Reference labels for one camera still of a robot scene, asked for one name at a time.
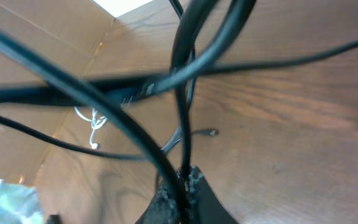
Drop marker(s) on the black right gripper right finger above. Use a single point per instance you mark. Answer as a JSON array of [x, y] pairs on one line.
[[205, 207]]

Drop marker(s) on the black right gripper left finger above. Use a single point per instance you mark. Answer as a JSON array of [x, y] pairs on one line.
[[161, 210]]

